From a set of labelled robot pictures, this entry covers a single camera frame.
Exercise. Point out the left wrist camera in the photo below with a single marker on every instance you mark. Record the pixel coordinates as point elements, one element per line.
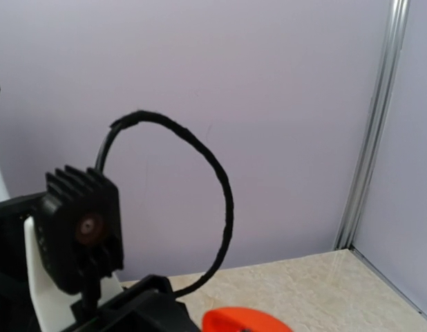
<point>73,242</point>

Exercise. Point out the red round object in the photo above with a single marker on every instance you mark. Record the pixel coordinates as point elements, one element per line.
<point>241,319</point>

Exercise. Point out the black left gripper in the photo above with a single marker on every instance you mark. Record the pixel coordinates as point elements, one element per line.
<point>148,305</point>

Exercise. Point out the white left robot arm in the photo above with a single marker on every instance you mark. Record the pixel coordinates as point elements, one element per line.
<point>30,300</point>

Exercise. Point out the left aluminium frame post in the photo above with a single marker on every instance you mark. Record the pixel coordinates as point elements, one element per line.
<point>385,218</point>

